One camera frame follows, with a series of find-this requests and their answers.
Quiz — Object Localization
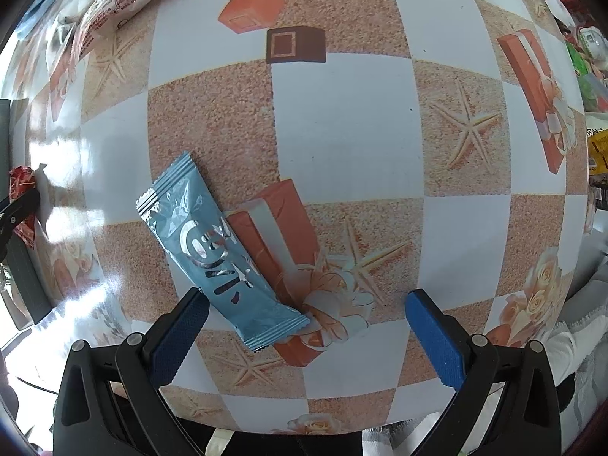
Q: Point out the blue snack packet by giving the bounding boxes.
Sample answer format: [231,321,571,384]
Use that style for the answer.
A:
[136,151,309,353]

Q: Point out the red snack packet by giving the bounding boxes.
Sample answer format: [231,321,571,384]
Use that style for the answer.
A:
[8,166,39,248]

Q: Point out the light blue cloth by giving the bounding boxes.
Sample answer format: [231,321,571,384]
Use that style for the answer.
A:
[16,0,81,41]

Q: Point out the green plastic bag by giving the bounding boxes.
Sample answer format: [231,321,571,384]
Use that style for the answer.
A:
[565,40,608,111]

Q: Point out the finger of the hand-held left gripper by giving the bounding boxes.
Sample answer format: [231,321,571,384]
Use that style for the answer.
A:
[0,189,41,257]

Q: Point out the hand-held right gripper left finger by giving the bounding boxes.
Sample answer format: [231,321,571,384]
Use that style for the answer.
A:
[53,286,211,456]

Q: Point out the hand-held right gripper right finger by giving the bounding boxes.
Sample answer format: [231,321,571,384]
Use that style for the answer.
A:
[405,289,564,456]

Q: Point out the yellow cardboard box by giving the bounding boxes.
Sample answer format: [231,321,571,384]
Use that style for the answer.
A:
[586,128,608,174]

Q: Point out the white bag with green print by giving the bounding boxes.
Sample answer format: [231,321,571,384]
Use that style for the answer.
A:
[577,26,608,58]

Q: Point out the checkered printed tablecloth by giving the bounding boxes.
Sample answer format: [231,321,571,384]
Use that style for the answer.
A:
[9,0,592,438]

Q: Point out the white fabric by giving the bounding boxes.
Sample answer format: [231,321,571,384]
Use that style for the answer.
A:
[546,275,608,419]

